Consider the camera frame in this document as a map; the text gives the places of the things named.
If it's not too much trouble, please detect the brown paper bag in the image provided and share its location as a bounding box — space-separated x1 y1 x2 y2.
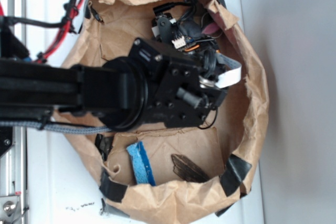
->
62 0 269 223

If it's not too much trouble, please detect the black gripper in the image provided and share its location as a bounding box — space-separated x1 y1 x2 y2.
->
152 3 228 127

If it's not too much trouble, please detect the black tape front right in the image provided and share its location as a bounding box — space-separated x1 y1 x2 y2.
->
219 154 252 197

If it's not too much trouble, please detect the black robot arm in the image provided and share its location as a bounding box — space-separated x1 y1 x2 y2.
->
1 16 227 132

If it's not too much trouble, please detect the dark brown wood piece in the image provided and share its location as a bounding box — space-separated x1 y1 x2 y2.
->
171 154 210 183

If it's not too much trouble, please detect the black tape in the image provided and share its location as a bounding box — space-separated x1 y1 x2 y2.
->
95 134 114 161
99 169 128 203
219 154 252 197

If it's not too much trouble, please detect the white flat ribbon cable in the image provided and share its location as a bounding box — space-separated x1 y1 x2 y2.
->
216 53 242 89

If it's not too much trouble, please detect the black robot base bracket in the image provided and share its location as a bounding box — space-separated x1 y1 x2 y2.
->
0 126 13 157

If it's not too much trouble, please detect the blue sponge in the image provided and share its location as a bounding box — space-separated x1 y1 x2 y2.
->
127 141 156 186

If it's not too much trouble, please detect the red and black cable bundle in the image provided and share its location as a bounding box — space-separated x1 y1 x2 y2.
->
0 0 196 63

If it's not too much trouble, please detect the black tape inner left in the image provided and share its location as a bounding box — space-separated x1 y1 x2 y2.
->
95 134 114 161

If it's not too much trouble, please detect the gray braided cable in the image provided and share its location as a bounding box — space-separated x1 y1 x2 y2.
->
0 120 113 135

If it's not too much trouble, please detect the black tape front left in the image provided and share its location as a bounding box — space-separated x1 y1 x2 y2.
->
99 169 128 203

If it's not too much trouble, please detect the aluminum frame rail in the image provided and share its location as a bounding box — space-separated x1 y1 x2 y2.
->
1 0 29 223

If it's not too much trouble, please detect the gray plush bunny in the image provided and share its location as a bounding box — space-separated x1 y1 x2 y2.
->
201 13 220 35

